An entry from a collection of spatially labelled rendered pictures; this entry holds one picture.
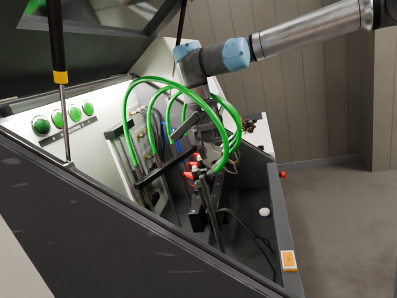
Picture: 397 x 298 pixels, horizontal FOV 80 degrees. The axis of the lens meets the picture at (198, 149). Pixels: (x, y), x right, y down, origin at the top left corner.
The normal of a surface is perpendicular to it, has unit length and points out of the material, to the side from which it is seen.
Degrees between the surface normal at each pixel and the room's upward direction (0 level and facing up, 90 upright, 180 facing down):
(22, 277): 90
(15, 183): 90
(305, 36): 110
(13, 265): 90
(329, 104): 90
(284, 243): 0
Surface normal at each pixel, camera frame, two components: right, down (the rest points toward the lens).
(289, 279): -0.24, -0.91
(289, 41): -0.28, 0.71
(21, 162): -0.20, 0.40
